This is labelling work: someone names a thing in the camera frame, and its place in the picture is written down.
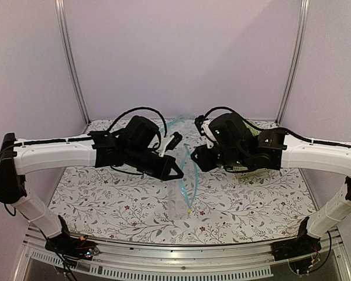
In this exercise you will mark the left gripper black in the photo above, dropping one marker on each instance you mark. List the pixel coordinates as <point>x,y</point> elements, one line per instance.
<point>163,172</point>

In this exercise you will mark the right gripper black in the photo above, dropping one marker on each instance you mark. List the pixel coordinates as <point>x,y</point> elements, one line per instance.
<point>203,163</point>

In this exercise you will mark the clear zip bag blue zipper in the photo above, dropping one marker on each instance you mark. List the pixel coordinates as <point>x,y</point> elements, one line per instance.
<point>182,193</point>

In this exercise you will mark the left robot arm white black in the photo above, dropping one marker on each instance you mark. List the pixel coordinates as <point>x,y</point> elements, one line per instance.
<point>140,144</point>

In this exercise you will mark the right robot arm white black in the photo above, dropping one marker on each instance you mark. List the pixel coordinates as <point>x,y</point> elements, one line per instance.
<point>241,147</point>

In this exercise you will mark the floral patterned tablecloth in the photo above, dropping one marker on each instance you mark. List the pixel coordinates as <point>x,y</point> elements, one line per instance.
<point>230,208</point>

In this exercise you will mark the beige perforated plastic basket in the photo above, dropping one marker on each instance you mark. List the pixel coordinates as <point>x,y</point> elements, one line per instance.
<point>255,130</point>

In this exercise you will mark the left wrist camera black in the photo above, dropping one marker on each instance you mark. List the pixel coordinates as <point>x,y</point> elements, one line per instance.
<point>176,138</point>

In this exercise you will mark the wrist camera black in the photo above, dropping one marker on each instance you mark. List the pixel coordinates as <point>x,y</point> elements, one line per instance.
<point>176,138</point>
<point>199,122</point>

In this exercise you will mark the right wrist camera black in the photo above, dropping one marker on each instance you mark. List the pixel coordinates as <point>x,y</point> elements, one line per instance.
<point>199,122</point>

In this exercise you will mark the aluminium front rail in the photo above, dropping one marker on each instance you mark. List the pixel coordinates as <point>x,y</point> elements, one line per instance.
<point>124,260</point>

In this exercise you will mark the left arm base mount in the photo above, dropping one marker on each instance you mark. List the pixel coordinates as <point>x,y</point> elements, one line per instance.
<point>77,248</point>

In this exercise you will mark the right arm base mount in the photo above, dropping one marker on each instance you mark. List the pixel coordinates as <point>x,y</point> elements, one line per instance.
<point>304,248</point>

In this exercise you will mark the left aluminium frame post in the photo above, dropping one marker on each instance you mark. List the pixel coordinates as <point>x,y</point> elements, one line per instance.
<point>68,51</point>

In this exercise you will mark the aluminium frame post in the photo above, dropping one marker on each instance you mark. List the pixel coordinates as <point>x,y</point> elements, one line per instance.
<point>296,54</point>
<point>68,51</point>

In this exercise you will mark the right aluminium frame post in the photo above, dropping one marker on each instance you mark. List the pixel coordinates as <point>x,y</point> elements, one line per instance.
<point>296,54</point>

